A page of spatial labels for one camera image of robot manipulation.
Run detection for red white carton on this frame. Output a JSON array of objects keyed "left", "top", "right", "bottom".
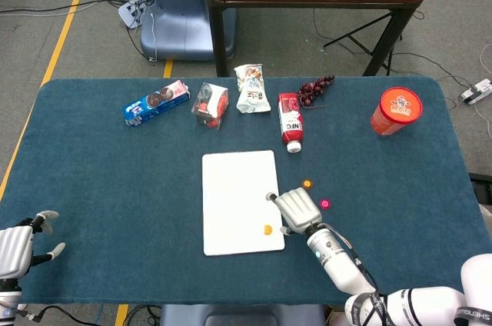
[{"left": 326, "top": 304, "right": 347, "bottom": 326}]

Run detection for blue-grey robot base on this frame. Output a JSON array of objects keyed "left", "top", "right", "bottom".
[{"left": 159, "top": 304, "right": 327, "bottom": 326}]

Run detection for orange cylindrical canister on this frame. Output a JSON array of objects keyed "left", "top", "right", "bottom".
[{"left": 370, "top": 86, "right": 424, "bottom": 138}]

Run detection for white crumpled snack bag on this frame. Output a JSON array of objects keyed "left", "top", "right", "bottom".
[{"left": 233, "top": 63, "right": 272, "bottom": 115}]

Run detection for blue Oreo cookie box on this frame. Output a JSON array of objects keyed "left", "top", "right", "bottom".
[{"left": 121, "top": 79, "right": 191, "bottom": 128}]

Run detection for white power strip with plugs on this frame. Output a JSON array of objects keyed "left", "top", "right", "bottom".
[{"left": 117, "top": 0, "right": 153, "bottom": 29}]

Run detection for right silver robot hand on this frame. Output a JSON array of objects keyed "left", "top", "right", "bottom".
[{"left": 264, "top": 187, "right": 324, "bottom": 236}]

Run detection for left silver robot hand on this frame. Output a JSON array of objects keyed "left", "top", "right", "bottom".
[{"left": 0, "top": 209, "right": 66, "bottom": 281}]

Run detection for black cable with connector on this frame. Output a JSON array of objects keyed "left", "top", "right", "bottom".
[{"left": 17, "top": 304, "right": 103, "bottom": 326}]

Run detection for blue felt table cover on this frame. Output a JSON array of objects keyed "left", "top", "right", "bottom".
[{"left": 0, "top": 75, "right": 490, "bottom": 306}]

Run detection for red white NFC juice bottle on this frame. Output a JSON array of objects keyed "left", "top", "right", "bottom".
[{"left": 277, "top": 91, "right": 305, "bottom": 155}]

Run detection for dark red grape bunch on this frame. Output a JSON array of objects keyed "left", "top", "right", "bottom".
[{"left": 297, "top": 75, "right": 336, "bottom": 110}]

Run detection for blue-grey machine pedestal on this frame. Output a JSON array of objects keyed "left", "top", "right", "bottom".
[{"left": 139, "top": 0, "right": 238, "bottom": 62}]

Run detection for white cutting board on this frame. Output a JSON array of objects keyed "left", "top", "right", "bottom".
[{"left": 201, "top": 150, "right": 286, "bottom": 257}]

